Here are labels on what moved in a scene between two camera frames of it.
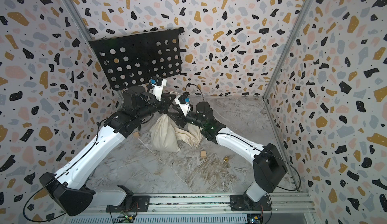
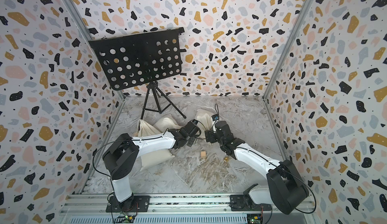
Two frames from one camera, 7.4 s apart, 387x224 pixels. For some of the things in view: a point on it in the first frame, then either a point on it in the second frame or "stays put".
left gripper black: [166, 102] → [192, 141]
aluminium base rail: [287, 207] stays put
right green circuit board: [254, 218] stays put
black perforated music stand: [133, 60] stays put
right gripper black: [179, 117] → [209, 134]
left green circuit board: [125, 219] stays put
